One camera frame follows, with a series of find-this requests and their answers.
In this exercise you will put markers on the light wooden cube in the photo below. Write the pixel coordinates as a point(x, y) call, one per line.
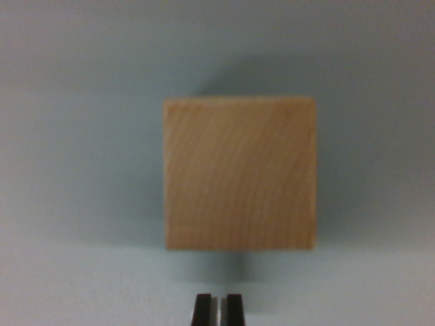
point(239, 175)

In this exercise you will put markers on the translucent white plastic bin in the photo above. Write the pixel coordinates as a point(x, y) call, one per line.
point(68, 169)

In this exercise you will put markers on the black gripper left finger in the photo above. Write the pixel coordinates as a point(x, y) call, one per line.
point(203, 310)

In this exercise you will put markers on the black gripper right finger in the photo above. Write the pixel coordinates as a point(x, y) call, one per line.
point(235, 310)

